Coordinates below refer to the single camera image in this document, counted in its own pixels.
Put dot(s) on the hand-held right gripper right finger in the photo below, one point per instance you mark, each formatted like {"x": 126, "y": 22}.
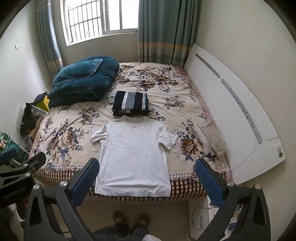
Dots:
{"x": 208, "y": 180}

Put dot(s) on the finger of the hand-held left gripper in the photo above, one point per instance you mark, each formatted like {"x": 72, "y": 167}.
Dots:
{"x": 8, "y": 156}
{"x": 32, "y": 163}

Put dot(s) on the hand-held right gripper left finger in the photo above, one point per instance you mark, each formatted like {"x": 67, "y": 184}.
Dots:
{"x": 85, "y": 179}

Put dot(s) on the white t-shirt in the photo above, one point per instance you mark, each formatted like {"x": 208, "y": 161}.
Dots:
{"x": 134, "y": 157}

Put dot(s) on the black clothes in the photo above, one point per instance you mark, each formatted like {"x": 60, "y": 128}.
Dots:
{"x": 27, "y": 118}

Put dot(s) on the cardboard box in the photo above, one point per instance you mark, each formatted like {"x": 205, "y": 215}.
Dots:
{"x": 35, "y": 129}

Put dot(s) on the beige cloth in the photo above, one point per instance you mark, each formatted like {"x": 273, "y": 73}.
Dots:
{"x": 214, "y": 136}

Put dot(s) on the white plastic bin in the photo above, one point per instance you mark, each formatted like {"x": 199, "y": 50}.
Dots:
{"x": 39, "y": 111}

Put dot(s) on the yellow box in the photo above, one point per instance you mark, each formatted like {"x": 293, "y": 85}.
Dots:
{"x": 44, "y": 103}

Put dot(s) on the person's dark trouser legs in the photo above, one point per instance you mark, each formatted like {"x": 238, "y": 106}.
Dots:
{"x": 120, "y": 234}

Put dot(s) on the dark navy cloth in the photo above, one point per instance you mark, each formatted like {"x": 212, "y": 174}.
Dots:
{"x": 39, "y": 97}

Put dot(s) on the white headboard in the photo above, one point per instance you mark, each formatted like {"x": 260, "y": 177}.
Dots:
{"x": 231, "y": 115}

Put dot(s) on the person's right slipper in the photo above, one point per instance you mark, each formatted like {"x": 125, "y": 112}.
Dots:
{"x": 141, "y": 221}

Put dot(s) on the dark folded garment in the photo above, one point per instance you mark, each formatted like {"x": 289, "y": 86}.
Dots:
{"x": 122, "y": 113}

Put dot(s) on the navy striped folded shirt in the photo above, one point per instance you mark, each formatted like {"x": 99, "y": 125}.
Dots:
{"x": 129, "y": 100}

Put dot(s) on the teal velvet quilt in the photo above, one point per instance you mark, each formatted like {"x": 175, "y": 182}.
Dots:
{"x": 92, "y": 89}

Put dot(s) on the floral bed sheet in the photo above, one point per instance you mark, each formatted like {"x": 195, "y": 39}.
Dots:
{"x": 161, "y": 92}

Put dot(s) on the teal velvet pillow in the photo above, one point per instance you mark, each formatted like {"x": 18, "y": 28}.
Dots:
{"x": 76, "y": 71}

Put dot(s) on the narrow blue-grey curtain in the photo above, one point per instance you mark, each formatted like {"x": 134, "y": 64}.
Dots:
{"x": 49, "y": 39}

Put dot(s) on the wide blue-grey curtain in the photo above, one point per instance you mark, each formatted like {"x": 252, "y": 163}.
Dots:
{"x": 164, "y": 30}

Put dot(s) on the barred window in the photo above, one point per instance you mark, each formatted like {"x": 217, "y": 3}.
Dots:
{"x": 99, "y": 18}

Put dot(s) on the wall socket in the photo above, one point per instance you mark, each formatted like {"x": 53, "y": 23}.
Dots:
{"x": 48, "y": 84}

